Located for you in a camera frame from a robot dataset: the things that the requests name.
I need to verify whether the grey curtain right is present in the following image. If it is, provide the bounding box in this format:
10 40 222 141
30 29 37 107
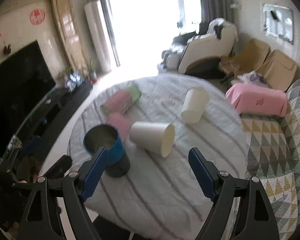
200 0 233 23

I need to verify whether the black tv cabinet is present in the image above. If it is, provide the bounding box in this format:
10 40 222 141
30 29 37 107
0 80 93 173

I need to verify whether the small green plant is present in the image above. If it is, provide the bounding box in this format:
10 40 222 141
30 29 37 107
57 66 74 80

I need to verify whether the red round wall sticker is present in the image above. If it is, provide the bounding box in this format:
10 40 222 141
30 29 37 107
30 9 46 25

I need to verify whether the purple floral pillow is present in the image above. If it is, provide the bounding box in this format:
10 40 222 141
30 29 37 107
237 71 269 87

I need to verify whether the glass jar pink green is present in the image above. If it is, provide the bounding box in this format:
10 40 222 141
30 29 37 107
100 83 141 116

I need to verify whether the whiteboard on wall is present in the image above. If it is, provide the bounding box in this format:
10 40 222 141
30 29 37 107
262 4 294 44

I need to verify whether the photo frame on cabinet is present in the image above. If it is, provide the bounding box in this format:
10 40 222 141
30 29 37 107
65 71 84 93

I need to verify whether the white massage chair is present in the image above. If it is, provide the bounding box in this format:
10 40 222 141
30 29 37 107
158 18 238 74

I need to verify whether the white paper cup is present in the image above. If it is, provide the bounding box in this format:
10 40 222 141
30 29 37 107
129 121 175 158
181 87 210 124

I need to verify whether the clear cup pink label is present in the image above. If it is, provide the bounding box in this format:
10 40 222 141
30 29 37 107
106 113 132 141

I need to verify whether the black television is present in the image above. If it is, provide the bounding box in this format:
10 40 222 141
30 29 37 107
0 41 56 155

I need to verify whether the folding stool with cloth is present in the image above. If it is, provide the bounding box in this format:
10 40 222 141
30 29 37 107
218 56 240 83

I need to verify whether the white standing air conditioner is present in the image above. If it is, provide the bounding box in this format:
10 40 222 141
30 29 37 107
84 0 111 73

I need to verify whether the potted plant red pot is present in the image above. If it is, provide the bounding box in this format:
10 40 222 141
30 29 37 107
87 57 98 83

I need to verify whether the striped grey quilt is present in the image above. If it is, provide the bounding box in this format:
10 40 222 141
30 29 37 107
66 73 251 240

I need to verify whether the triangle pattern quilt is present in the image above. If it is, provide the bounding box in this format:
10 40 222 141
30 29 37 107
241 80 300 239

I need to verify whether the wooden door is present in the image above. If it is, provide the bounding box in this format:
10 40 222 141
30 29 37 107
51 0 87 76

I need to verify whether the blue black metal tumbler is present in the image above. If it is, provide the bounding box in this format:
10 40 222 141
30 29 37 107
83 124 130 178

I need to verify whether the tan covered sofa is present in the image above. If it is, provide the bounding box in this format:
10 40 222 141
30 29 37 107
232 38 298 92

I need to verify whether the pink blanket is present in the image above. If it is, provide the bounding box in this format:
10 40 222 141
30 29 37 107
225 83 288 117

